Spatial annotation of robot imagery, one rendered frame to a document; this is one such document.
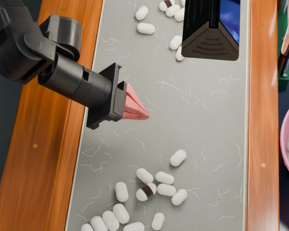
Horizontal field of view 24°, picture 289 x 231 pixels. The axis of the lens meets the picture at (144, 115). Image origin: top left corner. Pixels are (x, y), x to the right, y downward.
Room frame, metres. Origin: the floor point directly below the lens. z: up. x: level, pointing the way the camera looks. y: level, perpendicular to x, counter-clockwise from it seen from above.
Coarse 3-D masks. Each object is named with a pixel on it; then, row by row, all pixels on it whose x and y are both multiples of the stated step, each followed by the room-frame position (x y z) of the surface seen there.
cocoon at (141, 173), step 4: (140, 168) 0.52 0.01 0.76; (136, 172) 0.52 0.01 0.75; (140, 172) 0.51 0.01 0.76; (144, 172) 0.51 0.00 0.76; (148, 172) 0.52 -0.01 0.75; (140, 176) 0.51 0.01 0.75; (144, 176) 0.51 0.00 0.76; (148, 176) 0.51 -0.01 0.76; (152, 176) 0.51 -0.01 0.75; (144, 180) 0.50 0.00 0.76; (148, 180) 0.50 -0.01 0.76; (152, 180) 0.50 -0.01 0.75
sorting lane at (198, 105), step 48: (144, 0) 0.92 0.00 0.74; (96, 48) 0.80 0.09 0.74; (144, 48) 0.80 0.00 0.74; (240, 48) 0.80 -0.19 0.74; (144, 96) 0.68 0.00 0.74; (192, 96) 0.68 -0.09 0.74; (240, 96) 0.68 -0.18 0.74; (96, 144) 0.58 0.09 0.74; (144, 144) 0.58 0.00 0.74; (192, 144) 0.58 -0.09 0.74; (240, 144) 0.58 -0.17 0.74; (96, 192) 0.49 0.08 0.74; (192, 192) 0.49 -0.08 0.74; (240, 192) 0.49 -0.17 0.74
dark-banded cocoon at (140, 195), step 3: (147, 183) 0.49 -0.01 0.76; (150, 183) 0.49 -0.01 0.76; (150, 186) 0.49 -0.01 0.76; (153, 186) 0.49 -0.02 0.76; (141, 189) 0.48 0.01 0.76; (153, 189) 0.48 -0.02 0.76; (138, 192) 0.48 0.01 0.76; (141, 192) 0.48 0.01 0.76; (153, 192) 0.48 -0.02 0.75; (138, 195) 0.47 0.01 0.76; (141, 195) 0.47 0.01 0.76; (144, 195) 0.47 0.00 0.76; (138, 198) 0.47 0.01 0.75; (141, 198) 0.47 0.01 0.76; (144, 198) 0.47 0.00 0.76; (147, 198) 0.47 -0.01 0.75
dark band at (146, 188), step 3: (144, 186) 0.49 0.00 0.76; (147, 186) 0.49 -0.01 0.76; (144, 189) 0.48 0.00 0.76; (147, 189) 0.48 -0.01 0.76; (150, 189) 0.48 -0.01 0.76; (144, 192) 0.48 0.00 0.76; (147, 192) 0.48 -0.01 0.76; (150, 192) 0.48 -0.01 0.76; (147, 195) 0.47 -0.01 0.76; (150, 195) 0.47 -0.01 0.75
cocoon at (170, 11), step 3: (171, 6) 0.89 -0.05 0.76; (174, 6) 0.89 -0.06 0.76; (177, 6) 0.89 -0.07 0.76; (168, 9) 0.88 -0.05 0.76; (171, 9) 0.88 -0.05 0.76; (174, 9) 0.88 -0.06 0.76; (177, 9) 0.88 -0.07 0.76; (168, 12) 0.88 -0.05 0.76; (171, 12) 0.87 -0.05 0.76; (174, 12) 0.88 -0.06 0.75; (168, 15) 0.87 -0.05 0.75; (171, 15) 0.87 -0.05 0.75
